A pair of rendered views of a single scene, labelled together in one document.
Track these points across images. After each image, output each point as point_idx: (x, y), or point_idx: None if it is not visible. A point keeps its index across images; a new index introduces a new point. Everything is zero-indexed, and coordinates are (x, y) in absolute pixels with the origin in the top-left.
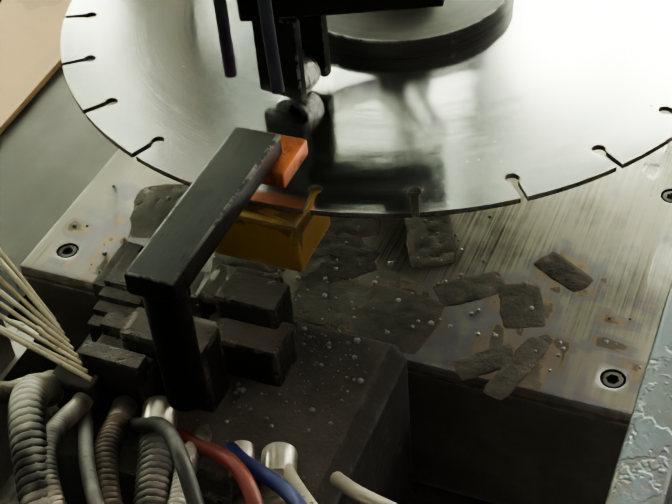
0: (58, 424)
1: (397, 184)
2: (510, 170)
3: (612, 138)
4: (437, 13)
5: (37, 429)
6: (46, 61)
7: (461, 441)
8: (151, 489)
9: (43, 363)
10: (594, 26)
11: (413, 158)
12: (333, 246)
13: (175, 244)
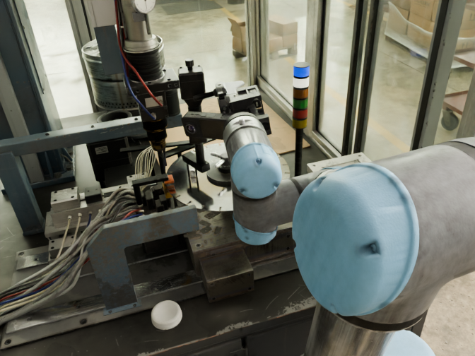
0: (126, 196)
1: (179, 193)
2: (191, 200)
3: (208, 205)
4: (220, 176)
5: (121, 194)
6: None
7: (188, 244)
8: (124, 209)
9: None
10: None
11: (186, 192)
12: None
13: (139, 181)
